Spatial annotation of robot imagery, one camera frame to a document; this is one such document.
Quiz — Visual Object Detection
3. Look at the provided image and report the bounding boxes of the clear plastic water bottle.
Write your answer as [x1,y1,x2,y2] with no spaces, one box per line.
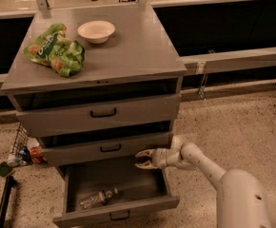
[79,188,118,210]

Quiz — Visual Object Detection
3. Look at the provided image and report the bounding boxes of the green snack chip bag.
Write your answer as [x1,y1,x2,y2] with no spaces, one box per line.
[24,23,85,77]

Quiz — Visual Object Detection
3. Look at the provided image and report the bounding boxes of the white can in basket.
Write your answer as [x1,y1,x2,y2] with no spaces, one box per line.
[7,153,19,167]

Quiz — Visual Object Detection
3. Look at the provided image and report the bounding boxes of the wire basket on floor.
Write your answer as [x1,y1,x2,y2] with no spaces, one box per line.
[10,124,42,159]

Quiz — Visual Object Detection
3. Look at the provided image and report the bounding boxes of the black stand leg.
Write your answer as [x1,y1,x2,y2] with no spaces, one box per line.
[0,176,16,228]

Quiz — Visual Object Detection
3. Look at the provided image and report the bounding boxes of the grey bottom drawer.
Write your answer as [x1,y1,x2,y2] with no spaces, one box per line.
[53,156,179,228]

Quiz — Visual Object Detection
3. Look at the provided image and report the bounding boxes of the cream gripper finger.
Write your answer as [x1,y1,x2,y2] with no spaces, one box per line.
[135,149,154,158]
[135,161,156,170]

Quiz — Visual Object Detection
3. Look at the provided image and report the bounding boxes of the grey top drawer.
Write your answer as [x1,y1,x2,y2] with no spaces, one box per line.
[17,94,180,137]

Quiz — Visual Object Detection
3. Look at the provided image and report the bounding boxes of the green sponge on floor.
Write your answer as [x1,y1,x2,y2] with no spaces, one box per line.
[0,161,14,178]

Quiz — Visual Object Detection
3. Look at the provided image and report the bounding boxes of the grey middle drawer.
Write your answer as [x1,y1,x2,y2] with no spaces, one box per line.
[42,132,173,166]

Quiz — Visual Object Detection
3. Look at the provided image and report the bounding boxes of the grey drawer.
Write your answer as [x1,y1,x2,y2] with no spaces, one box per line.
[17,94,180,137]
[42,132,173,166]
[53,156,179,228]

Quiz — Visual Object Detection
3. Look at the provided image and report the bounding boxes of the blue can in basket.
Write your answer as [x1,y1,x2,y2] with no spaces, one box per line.
[19,146,31,166]

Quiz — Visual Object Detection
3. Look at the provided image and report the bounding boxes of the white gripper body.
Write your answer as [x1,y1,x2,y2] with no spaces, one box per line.
[151,148,189,169]

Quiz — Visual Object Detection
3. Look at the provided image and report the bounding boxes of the orange red snack pack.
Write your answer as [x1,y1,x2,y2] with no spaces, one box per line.
[30,146,44,164]

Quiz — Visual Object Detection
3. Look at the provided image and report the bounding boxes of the grey drawer cabinet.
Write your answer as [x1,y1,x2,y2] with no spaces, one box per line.
[0,3,187,228]

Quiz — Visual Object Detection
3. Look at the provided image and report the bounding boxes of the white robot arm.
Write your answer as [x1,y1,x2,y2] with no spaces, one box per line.
[135,142,276,228]

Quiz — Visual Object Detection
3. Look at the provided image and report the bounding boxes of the grey metal rail barrier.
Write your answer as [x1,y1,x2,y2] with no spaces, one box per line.
[182,47,276,76]

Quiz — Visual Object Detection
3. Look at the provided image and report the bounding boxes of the white ceramic bowl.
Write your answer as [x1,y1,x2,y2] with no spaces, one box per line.
[77,21,115,44]

